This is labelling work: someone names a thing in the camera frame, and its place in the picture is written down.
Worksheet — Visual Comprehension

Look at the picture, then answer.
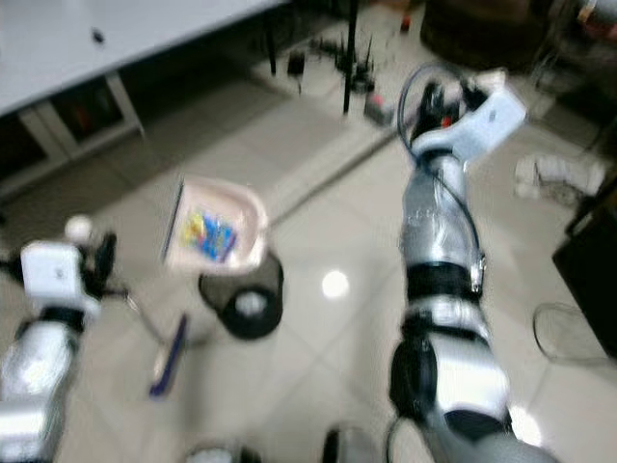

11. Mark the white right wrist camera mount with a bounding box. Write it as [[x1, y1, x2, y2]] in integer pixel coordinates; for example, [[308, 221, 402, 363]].
[[411, 85, 529, 167]]

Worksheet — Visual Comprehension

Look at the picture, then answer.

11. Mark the black furniture block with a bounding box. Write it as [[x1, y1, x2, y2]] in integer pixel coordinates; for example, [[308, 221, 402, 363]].
[[550, 172, 617, 335]]

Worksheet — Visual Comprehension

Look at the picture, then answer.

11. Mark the white table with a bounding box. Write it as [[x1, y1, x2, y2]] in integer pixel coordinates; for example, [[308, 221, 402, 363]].
[[0, 0, 288, 117]]

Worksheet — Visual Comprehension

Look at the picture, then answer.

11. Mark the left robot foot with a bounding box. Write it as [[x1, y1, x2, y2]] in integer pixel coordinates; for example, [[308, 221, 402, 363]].
[[186, 442, 263, 463]]

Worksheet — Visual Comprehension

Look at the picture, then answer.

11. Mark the black upright pole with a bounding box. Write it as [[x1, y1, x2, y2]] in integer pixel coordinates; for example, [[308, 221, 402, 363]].
[[341, 0, 361, 118]]

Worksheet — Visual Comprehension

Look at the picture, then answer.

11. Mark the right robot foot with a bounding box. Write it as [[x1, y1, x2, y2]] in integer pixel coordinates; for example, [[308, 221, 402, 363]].
[[322, 424, 379, 463]]

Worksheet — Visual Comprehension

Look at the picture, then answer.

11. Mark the colourful snack wrapper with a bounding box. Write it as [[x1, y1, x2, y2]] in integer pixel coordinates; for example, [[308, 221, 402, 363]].
[[183, 206, 240, 264]]

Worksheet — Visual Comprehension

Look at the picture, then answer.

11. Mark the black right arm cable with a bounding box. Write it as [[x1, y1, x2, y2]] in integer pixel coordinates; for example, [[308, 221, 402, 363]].
[[398, 62, 456, 157]]

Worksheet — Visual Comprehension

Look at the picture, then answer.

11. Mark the small grey box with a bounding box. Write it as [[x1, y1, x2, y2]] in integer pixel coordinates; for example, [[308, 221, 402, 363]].
[[363, 92, 396, 127]]

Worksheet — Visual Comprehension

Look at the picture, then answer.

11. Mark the black power adapter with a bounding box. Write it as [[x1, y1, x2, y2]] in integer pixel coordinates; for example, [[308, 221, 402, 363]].
[[286, 52, 308, 79]]

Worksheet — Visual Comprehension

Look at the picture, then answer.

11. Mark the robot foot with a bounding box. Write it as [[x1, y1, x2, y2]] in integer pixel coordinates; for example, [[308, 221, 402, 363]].
[[322, 424, 379, 463], [186, 442, 263, 463]]

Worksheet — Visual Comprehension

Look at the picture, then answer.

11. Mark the long-handled dustpan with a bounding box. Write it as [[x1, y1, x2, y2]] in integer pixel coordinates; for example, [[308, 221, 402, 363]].
[[162, 121, 414, 278]]

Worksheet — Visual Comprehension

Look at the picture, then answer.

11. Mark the black router with antennas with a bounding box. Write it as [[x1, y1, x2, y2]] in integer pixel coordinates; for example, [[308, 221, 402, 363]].
[[308, 35, 389, 95]]

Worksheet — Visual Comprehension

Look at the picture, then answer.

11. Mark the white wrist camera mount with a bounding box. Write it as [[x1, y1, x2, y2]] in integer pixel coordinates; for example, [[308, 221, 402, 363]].
[[20, 240, 97, 315], [411, 85, 529, 167]]

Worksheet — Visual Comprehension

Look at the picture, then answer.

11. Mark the dark brown seat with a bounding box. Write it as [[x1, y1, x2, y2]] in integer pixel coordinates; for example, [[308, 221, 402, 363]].
[[418, 0, 562, 74]]

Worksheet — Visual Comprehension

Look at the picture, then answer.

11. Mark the clear wire ring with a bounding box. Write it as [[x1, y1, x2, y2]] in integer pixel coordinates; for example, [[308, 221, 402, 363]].
[[533, 302, 610, 366]]

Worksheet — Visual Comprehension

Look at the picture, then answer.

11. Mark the white under-table cabinet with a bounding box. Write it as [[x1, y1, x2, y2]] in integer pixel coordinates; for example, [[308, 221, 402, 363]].
[[0, 71, 148, 194]]

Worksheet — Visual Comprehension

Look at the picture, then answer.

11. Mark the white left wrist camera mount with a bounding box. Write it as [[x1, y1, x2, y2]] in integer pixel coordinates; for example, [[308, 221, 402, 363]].
[[20, 240, 97, 315]]

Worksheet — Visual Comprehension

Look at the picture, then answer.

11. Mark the broom with blue brush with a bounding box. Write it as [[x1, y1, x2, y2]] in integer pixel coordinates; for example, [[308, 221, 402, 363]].
[[64, 215, 191, 400]]

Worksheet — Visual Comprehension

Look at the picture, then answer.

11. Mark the black round bin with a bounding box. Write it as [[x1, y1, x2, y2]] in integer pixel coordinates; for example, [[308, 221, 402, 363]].
[[199, 255, 286, 341]]

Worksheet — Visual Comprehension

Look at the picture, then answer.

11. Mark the white power strip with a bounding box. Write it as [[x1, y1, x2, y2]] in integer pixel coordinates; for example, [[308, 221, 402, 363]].
[[514, 152, 608, 201]]

